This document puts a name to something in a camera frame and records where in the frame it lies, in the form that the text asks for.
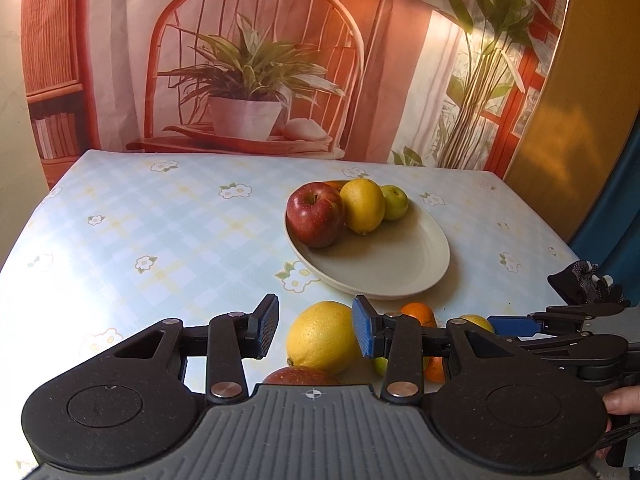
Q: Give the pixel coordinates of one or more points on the tangerine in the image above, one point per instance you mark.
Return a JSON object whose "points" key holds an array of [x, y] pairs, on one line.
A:
{"points": [[336, 186], [435, 370], [420, 314]]}

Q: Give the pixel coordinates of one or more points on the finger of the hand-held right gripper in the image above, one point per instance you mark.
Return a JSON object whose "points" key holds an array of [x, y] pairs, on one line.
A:
{"points": [[550, 346], [515, 325]]}

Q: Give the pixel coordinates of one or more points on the dark knit glove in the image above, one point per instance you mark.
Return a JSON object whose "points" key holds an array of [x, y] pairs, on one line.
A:
{"points": [[580, 280]]}

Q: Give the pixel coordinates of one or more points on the teal curtain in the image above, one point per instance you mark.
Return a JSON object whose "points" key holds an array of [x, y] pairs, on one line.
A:
{"points": [[620, 220]]}

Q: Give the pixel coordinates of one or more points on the green apple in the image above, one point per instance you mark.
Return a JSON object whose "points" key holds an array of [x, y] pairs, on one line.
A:
{"points": [[396, 203]]}

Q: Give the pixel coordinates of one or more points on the yellow-green round fruit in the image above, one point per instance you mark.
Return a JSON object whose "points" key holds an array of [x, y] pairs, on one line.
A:
{"points": [[477, 322]]}

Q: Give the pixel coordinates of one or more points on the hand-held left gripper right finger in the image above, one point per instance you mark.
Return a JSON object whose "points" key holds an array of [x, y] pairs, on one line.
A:
{"points": [[364, 327]]}

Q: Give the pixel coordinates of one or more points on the printed backdrop cloth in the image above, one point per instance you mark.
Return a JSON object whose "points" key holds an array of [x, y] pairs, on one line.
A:
{"points": [[125, 35]]}

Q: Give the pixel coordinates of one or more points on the floral checked tablecloth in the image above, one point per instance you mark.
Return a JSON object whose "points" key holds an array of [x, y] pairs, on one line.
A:
{"points": [[150, 220]]}

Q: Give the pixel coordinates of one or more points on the large lemon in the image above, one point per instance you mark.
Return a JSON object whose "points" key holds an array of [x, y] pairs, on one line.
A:
{"points": [[320, 335]]}

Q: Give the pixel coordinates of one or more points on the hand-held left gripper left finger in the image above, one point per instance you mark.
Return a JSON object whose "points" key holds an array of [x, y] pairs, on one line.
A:
{"points": [[270, 325]]}

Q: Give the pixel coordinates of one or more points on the small green fruit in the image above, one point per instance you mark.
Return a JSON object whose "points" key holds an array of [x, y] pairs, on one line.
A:
{"points": [[380, 366]]}

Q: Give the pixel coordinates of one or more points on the large red apple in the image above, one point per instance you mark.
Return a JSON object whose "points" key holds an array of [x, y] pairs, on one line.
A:
{"points": [[315, 215]]}

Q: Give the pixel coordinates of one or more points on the beige plate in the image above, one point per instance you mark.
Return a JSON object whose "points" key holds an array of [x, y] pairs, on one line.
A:
{"points": [[390, 260]]}

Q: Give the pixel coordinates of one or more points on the person's right hand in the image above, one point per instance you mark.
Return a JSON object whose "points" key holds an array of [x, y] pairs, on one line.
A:
{"points": [[622, 402]]}

